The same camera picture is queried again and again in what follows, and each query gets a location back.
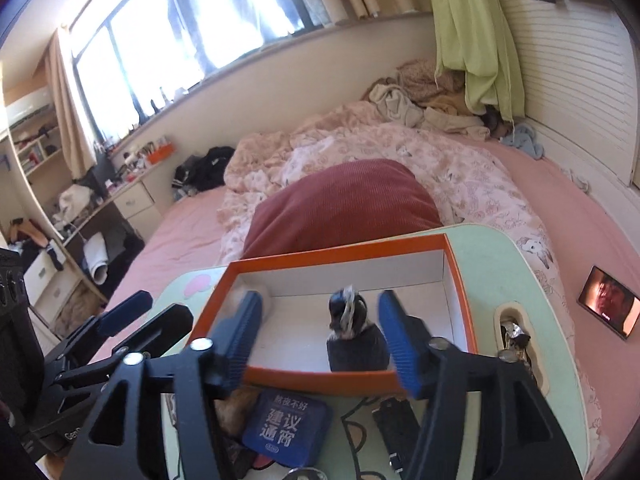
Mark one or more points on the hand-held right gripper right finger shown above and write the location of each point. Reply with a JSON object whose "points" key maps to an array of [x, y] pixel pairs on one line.
{"points": [[395, 340]]}

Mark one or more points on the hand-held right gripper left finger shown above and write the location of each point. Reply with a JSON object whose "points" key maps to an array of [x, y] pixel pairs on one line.
{"points": [[245, 330]]}

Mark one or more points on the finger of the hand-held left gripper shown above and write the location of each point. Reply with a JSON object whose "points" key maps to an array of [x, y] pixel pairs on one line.
{"points": [[125, 312], [170, 322]]}

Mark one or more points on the black lace trimmed bag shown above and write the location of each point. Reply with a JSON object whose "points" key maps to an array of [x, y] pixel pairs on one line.
{"points": [[357, 352]]}

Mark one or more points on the black toy car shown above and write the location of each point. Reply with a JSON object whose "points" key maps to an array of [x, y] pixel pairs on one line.
{"points": [[397, 420]]}

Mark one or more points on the brown fluffy ball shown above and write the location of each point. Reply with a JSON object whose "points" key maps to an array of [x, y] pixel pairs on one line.
{"points": [[237, 410]]}

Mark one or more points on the orange cardboard box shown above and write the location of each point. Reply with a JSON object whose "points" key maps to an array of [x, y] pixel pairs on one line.
{"points": [[320, 380]]}

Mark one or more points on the blue tin case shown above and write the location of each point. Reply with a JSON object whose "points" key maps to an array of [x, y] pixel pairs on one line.
{"points": [[287, 425]]}

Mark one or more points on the green cartoon print desktop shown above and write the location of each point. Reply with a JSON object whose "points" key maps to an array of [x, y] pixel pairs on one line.
{"points": [[495, 265]]}

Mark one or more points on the white rolled mat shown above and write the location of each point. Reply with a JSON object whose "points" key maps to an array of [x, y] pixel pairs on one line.
{"points": [[95, 260]]}

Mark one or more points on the cluttered side desk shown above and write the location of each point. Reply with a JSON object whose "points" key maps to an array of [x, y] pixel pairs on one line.
{"points": [[107, 220]]}

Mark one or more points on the white drawer cabinet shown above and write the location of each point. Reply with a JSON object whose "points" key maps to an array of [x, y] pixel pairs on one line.
{"points": [[135, 202]]}

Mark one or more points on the crumpled foil wrapper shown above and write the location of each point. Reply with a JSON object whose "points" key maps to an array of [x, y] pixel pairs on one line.
{"points": [[512, 332]]}

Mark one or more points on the white crumpled cloth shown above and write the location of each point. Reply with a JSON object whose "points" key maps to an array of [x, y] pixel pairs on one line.
{"points": [[75, 200]]}

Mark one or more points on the maroon pillow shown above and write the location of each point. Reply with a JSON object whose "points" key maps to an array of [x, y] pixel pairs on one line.
{"points": [[340, 205]]}

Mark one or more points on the black clothes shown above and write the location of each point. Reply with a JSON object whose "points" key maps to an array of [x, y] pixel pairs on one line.
{"points": [[210, 170]]}

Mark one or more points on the orange organizer tray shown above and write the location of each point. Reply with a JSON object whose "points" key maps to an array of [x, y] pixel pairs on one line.
{"points": [[162, 152]]}

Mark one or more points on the white bookshelf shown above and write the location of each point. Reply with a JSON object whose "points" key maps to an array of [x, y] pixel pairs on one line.
{"points": [[30, 125]]}

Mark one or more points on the smartphone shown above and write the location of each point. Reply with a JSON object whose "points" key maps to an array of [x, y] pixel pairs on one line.
{"points": [[607, 300]]}

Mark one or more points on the pile of beige clothes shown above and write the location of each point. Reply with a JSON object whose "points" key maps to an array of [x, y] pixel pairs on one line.
{"points": [[400, 100]]}

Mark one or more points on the window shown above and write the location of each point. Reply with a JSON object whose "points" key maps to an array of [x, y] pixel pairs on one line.
{"points": [[200, 25]]}

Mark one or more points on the white slatted panel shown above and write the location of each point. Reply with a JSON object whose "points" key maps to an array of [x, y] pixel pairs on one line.
{"points": [[575, 85]]}

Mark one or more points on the green hanging cloth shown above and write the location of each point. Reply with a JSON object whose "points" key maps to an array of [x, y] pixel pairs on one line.
{"points": [[470, 25]]}

